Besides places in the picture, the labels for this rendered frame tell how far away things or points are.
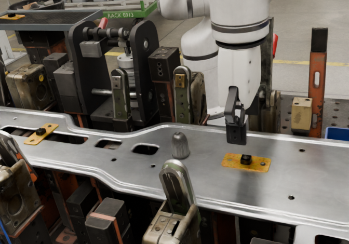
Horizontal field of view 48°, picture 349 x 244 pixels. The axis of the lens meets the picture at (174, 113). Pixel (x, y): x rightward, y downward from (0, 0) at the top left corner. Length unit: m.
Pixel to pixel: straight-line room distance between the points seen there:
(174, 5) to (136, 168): 0.56
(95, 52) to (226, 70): 0.43
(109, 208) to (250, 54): 0.34
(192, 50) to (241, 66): 0.64
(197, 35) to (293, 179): 0.64
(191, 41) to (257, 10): 0.66
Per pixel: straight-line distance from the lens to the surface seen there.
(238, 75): 0.58
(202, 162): 0.73
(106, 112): 1.03
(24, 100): 1.11
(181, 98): 0.87
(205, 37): 1.19
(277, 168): 0.71
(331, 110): 1.49
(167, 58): 0.89
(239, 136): 0.63
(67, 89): 1.05
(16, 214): 0.80
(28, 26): 1.20
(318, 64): 0.77
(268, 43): 0.76
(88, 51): 0.95
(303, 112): 0.77
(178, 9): 1.16
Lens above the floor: 1.44
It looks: 29 degrees down
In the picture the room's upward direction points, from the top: 8 degrees counter-clockwise
